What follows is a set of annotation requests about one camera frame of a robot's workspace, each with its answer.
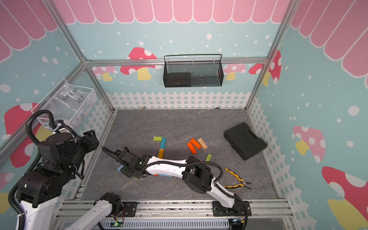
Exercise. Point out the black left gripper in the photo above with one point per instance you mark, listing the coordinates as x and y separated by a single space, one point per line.
90 140

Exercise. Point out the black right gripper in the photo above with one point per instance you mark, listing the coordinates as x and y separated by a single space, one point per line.
124 171

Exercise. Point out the yellow-orange long block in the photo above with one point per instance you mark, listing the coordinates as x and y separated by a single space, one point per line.
161 153

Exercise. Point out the lime green small block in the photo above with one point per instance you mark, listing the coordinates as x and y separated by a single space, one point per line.
157 138

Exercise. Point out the teal long block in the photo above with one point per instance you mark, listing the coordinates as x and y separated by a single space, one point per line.
163 142

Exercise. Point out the orange block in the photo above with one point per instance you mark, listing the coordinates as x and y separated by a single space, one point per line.
191 147
195 143

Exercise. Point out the tan long block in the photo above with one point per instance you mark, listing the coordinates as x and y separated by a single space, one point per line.
202 143

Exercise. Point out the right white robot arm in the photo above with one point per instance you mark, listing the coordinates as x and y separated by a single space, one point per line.
201 177

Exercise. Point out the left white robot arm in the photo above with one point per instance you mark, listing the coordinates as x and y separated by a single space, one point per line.
59 159

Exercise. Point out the green circuit board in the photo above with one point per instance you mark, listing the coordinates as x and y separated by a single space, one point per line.
117 224

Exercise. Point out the yellow-green flat block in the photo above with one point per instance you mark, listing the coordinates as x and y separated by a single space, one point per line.
208 158

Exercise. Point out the black box in basket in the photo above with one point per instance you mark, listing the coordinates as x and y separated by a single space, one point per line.
177 79

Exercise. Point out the yellow black pliers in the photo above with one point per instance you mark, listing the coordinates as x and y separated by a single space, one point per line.
242 183

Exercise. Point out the black plastic tool case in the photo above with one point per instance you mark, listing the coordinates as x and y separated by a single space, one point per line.
246 143

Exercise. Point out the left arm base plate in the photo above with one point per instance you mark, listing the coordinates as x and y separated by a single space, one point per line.
129 209

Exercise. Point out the clear plastic wall bin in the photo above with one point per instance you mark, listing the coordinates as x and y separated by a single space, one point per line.
70 103

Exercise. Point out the black wire mesh basket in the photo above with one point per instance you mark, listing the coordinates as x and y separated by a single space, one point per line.
206 69

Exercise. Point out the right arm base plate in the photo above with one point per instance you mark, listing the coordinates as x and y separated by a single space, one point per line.
238 210

